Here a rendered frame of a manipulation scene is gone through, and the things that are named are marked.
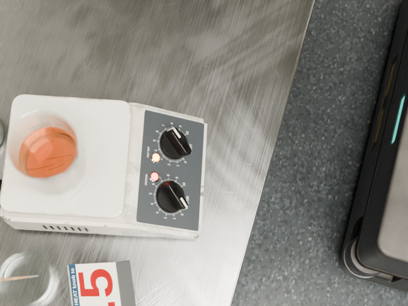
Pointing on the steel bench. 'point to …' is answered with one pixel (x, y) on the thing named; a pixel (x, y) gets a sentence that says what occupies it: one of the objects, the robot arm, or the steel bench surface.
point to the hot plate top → (107, 192)
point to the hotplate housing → (105, 227)
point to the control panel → (170, 172)
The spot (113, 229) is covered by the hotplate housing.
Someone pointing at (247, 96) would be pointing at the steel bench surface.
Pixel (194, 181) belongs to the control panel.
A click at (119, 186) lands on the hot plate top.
